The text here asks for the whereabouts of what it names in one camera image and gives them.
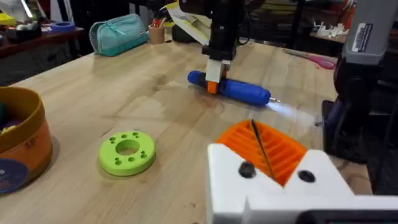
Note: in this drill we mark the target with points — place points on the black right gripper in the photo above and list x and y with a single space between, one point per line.
224 28

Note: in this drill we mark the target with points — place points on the white orange left gripper left finger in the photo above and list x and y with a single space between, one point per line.
227 186

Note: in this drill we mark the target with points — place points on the white orange left gripper right finger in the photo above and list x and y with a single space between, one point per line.
323 177

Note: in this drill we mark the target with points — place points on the blue electric screwdriver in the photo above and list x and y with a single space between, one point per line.
242 90

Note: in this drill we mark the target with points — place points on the white and yellow paper sheet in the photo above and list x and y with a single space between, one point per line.
189 21

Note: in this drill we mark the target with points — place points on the brown cup with pens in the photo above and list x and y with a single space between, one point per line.
156 34

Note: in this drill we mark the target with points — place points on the pink scissors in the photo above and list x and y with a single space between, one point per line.
320 60

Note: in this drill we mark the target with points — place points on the green disc with holes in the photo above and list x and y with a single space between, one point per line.
127 154

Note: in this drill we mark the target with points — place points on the teal zip bag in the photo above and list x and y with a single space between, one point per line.
118 34

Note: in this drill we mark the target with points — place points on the heap of white toy pieces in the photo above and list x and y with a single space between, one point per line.
331 30

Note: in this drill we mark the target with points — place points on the blue tape roll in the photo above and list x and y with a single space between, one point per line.
62 27

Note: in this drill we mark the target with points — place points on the dark wooden side table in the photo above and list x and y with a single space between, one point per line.
37 49

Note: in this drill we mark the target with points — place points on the black box of tools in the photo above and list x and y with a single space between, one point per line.
23 31

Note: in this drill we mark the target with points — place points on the orange tub of toys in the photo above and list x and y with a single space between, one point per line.
25 137

